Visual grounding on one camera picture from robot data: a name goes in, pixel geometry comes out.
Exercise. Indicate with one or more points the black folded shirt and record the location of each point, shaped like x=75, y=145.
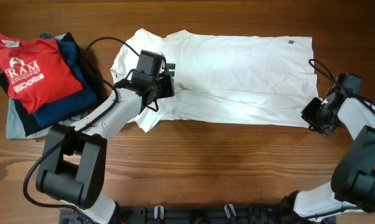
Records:
x=47, y=82

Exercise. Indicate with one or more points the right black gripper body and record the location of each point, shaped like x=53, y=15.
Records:
x=319, y=118

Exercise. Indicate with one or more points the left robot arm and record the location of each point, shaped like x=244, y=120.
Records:
x=72, y=167

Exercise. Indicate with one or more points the navy blue folded shirt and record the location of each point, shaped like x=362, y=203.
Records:
x=78, y=102

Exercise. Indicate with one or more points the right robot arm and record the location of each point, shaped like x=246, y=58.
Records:
x=352, y=186

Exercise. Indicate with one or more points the red folded printed t-shirt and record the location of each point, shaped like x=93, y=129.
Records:
x=35, y=71

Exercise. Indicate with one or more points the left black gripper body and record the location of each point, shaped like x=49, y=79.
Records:
x=162, y=86

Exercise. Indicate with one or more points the white t-shirt black print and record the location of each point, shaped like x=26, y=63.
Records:
x=227, y=79

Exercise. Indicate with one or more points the grey folded shirt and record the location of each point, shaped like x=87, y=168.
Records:
x=21, y=125

